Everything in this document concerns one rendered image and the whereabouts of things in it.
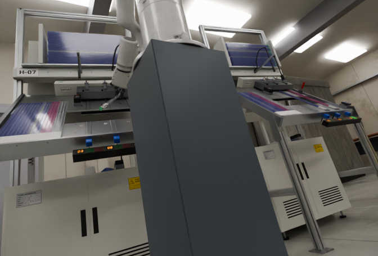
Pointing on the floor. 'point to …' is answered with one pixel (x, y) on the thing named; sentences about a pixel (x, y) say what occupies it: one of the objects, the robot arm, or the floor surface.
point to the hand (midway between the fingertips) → (119, 94)
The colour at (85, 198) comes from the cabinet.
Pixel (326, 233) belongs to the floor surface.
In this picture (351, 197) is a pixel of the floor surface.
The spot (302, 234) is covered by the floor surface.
